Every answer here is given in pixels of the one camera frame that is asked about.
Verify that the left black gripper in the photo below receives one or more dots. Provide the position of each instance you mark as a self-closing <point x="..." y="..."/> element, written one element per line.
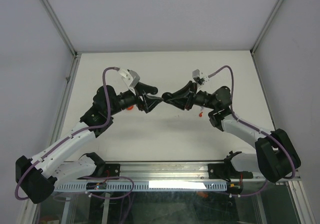
<point x="148" y="103"/>

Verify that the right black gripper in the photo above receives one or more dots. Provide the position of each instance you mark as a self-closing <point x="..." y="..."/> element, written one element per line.
<point x="178" y="98"/>

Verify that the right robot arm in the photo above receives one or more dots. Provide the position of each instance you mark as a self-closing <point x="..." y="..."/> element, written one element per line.
<point x="275" y="156"/>

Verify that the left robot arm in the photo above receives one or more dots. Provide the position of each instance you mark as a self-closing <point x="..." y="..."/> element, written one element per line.
<point x="38" y="176"/>

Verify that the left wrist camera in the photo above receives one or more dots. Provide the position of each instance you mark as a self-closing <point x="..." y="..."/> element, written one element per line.
<point x="129" y="77"/>

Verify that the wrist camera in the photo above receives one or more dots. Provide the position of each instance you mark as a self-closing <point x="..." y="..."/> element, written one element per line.
<point x="199" y="77"/>
<point x="129" y="77"/>

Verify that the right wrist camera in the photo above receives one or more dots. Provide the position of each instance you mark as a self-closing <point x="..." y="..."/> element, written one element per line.
<point x="199" y="77"/>

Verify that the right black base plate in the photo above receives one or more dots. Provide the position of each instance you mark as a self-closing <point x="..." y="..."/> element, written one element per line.
<point x="220" y="171"/>

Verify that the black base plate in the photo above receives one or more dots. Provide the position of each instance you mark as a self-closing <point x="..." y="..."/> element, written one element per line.
<point x="111" y="170"/>
<point x="220" y="171"/>

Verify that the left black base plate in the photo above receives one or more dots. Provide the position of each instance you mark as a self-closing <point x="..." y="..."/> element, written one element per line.
<point x="111" y="170"/>

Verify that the aluminium mounting rail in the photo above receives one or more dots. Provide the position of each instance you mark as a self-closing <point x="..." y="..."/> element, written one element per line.
<point x="144" y="171"/>

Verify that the white slotted cable duct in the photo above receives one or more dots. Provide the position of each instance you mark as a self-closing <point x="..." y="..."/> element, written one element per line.
<point x="143" y="186"/>

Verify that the left aluminium frame post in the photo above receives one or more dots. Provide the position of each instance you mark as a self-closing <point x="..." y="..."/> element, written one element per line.
<point x="59" y="27"/>

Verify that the aluminium frame post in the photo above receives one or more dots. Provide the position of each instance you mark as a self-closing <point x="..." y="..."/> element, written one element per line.
<point x="266" y="25"/>
<point x="59" y="27"/>

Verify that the right aluminium frame post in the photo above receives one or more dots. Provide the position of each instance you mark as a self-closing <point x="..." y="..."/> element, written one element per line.
<point x="266" y="25"/>

